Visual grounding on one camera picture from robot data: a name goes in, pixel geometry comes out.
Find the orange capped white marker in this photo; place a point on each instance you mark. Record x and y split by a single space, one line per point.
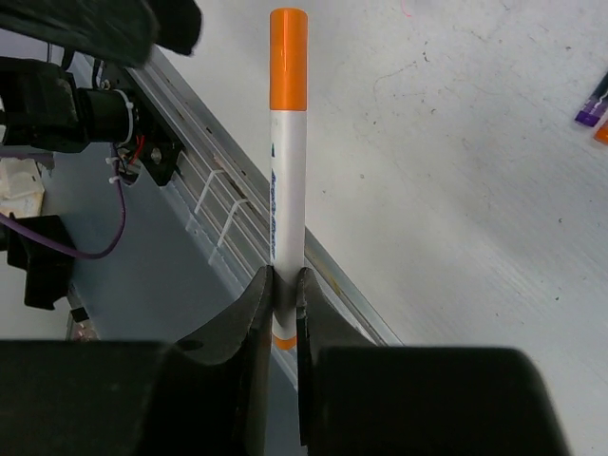
288 102

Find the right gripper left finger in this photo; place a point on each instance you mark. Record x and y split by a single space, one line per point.
204 395

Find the aluminium rail frame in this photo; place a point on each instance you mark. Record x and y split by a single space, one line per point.
223 200

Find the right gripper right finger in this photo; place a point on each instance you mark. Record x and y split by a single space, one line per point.
358 398

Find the purple gel pen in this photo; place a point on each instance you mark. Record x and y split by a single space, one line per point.
595 106

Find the orange gel pen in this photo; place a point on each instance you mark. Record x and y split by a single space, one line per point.
601 135

